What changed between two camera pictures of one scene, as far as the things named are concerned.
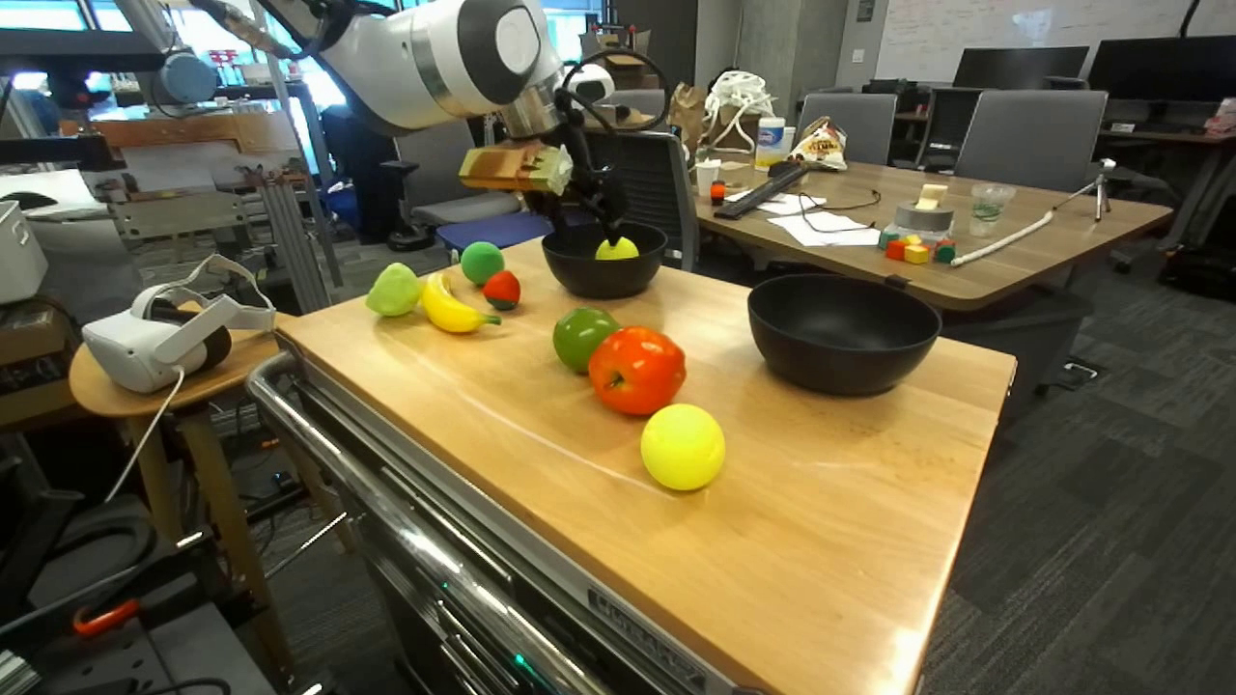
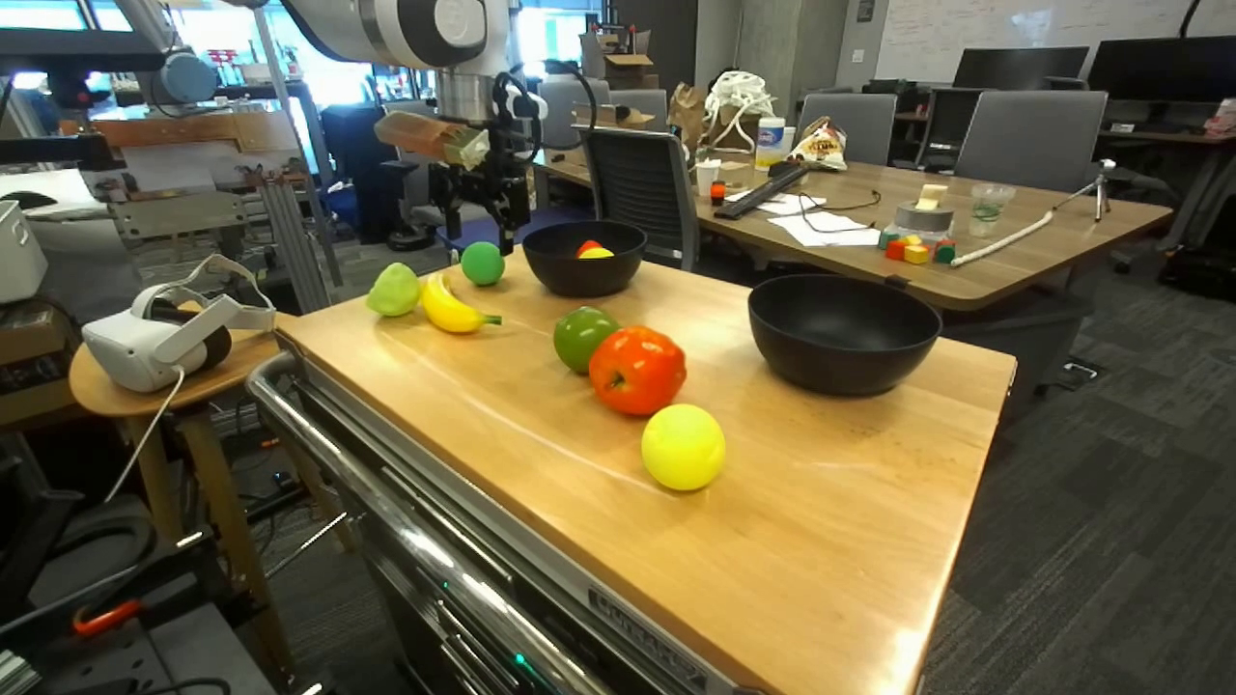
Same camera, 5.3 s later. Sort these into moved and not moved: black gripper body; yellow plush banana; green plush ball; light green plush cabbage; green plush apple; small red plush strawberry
Moved: black gripper body; small red plush strawberry
Not moved: light green plush cabbage; green plush apple; green plush ball; yellow plush banana
